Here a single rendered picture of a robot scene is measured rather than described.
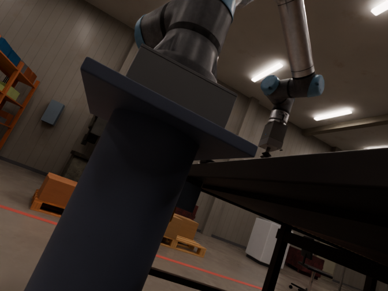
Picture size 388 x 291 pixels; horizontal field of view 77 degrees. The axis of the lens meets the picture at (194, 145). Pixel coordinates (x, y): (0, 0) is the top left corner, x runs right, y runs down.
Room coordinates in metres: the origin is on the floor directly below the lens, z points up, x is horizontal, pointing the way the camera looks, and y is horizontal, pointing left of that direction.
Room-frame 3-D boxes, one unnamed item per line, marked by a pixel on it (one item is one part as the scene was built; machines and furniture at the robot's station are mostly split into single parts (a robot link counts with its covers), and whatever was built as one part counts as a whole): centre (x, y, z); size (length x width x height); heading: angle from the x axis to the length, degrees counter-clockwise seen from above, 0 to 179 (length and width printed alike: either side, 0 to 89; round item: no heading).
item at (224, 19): (0.46, 0.09, 1.12); 0.13 x 0.12 x 0.14; 42
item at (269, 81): (0.89, -0.23, 1.29); 0.11 x 0.11 x 0.08; 42
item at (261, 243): (6.56, -2.75, 0.75); 0.82 x 0.68 x 1.51; 106
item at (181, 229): (4.38, -0.11, 0.22); 1.24 x 0.85 x 0.45; 113
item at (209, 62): (0.45, 0.08, 1.00); 0.15 x 0.15 x 0.10
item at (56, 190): (3.62, 1.18, 0.33); 1.19 x 0.91 x 0.67; 108
